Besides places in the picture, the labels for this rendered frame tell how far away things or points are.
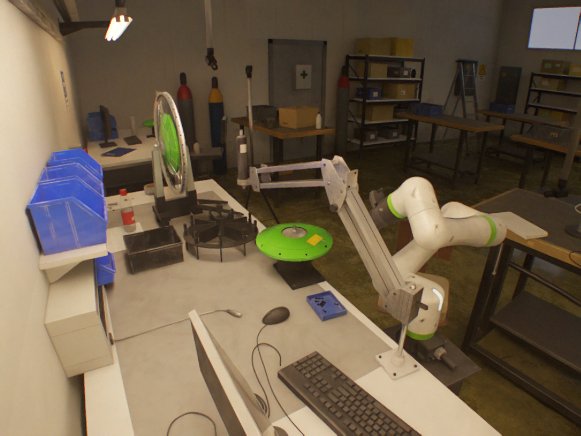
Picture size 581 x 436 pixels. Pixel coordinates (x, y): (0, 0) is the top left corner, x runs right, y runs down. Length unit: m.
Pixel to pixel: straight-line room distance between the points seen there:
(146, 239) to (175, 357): 0.75
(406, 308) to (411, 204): 0.32
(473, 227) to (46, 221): 1.34
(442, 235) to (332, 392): 0.54
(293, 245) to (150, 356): 0.63
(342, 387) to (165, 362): 0.53
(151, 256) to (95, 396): 0.67
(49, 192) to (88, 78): 4.45
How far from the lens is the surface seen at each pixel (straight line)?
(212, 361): 0.68
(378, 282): 1.02
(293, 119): 4.36
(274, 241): 1.39
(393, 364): 1.14
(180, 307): 1.37
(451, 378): 1.33
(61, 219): 1.19
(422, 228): 1.09
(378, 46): 6.97
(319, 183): 1.04
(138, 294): 1.49
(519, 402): 2.51
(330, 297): 1.37
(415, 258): 1.39
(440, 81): 9.18
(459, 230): 1.20
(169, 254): 1.61
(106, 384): 1.18
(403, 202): 1.14
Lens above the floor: 1.74
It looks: 24 degrees down
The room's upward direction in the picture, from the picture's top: straight up
